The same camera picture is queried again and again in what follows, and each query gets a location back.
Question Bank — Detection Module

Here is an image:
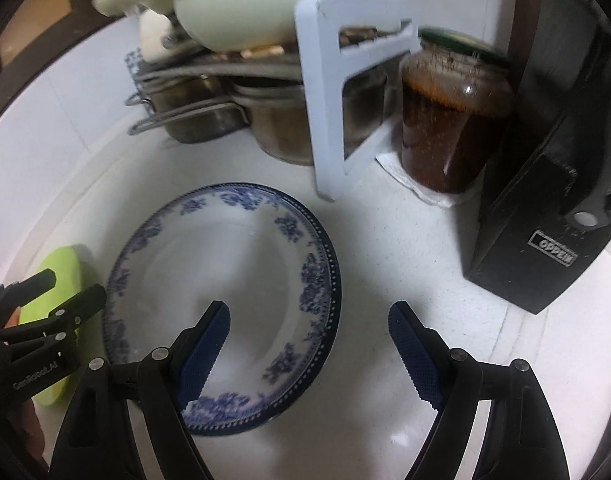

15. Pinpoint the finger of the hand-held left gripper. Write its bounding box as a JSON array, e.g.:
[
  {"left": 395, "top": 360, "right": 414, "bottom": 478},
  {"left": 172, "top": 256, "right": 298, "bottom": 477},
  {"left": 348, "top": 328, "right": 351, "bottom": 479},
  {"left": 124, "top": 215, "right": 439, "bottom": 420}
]
[
  {"left": 0, "top": 268, "right": 57, "bottom": 334},
  {"left": 4, "top": 284, "right": 108, "bottom": 345}
]

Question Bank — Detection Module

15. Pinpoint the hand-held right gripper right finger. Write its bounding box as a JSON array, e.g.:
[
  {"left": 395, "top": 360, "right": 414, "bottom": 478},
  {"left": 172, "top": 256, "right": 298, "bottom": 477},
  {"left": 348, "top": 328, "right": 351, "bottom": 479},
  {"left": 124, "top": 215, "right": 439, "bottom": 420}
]
[{"left": 388, "top": 301, "right": 571, "bottom": 480}]

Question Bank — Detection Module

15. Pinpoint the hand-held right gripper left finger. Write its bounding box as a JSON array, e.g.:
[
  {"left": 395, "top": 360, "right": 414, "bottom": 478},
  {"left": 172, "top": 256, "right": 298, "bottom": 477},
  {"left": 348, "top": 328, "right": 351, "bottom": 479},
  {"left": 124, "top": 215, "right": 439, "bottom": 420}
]
[{"left": 50, "top": 300, "right": 231, "bottom": 480}]

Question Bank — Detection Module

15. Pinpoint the lime green plate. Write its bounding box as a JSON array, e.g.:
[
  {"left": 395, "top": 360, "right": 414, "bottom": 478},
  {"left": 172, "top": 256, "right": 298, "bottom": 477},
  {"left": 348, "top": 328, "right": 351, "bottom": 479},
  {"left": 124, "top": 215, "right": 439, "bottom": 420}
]
[{"left": 18, "top": 244, "right": 106, "bottom": 407}]

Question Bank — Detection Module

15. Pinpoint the blue and white floral plate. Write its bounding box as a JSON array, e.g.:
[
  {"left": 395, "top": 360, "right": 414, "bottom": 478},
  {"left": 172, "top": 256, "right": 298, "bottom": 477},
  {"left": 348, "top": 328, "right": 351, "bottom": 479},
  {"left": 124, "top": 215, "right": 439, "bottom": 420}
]
[{"left": 102, "top": 182, "right": 342, "bottom": 436}]

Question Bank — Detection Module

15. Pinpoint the person's left hand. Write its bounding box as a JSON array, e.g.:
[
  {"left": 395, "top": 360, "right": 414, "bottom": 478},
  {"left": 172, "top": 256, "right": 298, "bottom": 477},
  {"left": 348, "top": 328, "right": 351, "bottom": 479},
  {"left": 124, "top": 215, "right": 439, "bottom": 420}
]
[{"left": 16, "top": 399, "right": 47, "bottom": 462}]

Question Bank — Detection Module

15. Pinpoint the black knife block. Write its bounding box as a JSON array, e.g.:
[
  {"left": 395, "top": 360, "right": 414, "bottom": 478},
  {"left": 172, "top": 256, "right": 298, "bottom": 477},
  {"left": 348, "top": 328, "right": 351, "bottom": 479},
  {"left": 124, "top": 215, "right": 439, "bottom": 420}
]
[{"left": 463, "top": 0, "right": 611, "bottom": 316}]

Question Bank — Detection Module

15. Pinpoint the steel saucepan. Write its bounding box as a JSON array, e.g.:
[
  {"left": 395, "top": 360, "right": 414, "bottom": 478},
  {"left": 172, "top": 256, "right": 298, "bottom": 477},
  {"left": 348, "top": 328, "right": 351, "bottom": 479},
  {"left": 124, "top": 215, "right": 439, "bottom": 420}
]
[{"left": 126, "top": 74, "right": 249, "bottom": 144}]

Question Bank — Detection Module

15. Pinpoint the glass jar with brown contents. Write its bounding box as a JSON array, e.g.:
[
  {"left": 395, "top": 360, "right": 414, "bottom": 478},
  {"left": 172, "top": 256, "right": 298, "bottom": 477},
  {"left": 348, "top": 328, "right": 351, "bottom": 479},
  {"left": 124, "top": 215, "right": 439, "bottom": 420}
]
[{"left": 398, "top": 27, "right": 515, "bottom": 195}]

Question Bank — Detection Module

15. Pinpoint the large steel pot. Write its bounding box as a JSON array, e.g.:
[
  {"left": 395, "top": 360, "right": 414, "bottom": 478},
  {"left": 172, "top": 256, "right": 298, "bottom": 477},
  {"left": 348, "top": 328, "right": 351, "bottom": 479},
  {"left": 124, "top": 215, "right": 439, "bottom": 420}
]
[{"left": 229, "top": 67, "right": 389, "bottom": 167}]

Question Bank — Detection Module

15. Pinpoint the white plastic dish rack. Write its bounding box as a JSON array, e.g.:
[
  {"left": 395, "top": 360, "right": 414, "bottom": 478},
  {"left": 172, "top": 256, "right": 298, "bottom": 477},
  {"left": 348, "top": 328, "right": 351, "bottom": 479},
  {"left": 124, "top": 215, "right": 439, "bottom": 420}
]
[{"left": 124, "top": 0, "right": 419, "bottom": 202}]

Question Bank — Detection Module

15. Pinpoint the wooden cabinet door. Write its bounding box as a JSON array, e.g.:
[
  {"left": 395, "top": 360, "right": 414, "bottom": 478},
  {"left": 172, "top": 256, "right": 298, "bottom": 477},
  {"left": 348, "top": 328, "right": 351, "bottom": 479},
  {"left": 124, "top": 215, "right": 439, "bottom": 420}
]
[{"left": 0, "top": 0, "right": 71, "bottom": 126}]

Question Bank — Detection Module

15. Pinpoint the cream pot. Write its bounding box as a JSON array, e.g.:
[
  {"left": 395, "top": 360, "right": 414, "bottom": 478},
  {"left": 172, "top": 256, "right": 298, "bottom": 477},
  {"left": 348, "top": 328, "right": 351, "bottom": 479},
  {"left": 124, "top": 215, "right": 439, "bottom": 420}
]
[{"left": 138, "top": 10, "right": 186, "bottom": 61}]

